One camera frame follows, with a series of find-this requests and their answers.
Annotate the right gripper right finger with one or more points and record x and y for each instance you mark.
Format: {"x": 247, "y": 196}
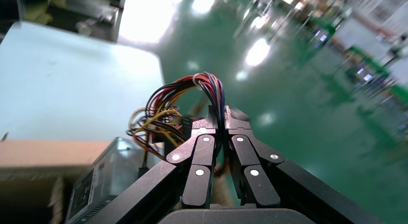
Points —
{"x": 251, "y": 178}

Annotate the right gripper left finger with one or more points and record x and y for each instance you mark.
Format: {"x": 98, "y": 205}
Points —
{"x": 199, "y": 158}

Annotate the cardboard box with dividers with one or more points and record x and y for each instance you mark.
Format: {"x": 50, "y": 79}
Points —
{"x": 32, "y": 152}

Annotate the white tube frame rack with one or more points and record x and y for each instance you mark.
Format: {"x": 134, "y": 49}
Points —
{"x": 79, "y": 12}

